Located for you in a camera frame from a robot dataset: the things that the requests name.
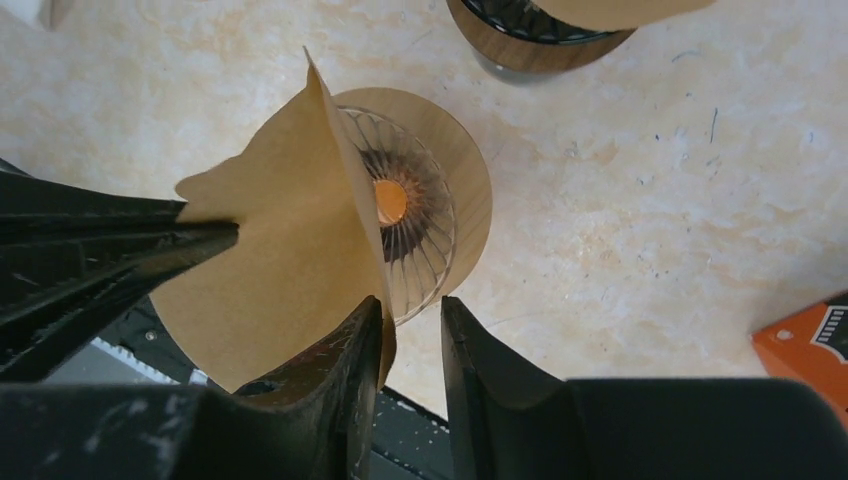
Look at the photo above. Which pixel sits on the coffee filter box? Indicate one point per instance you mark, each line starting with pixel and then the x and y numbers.
pixel 810 346

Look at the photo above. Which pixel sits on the orange glass flask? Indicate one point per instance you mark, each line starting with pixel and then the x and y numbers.
pixel 391 201

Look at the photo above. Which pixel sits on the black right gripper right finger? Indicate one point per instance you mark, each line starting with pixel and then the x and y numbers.
pixel 509 419

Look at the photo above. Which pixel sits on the clear glass dripper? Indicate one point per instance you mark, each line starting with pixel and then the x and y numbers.
pixel 418 251

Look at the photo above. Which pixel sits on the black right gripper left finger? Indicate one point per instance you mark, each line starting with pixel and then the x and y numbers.
pixel 311 418

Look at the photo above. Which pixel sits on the brown paper coffee filter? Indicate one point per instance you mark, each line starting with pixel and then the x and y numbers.
pixel 613 15

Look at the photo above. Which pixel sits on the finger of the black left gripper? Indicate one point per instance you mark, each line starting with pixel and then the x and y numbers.
pixel 60 287
pixel 31 206

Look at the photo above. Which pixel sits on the blue glass dripper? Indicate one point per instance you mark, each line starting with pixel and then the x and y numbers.
pixel 523 20

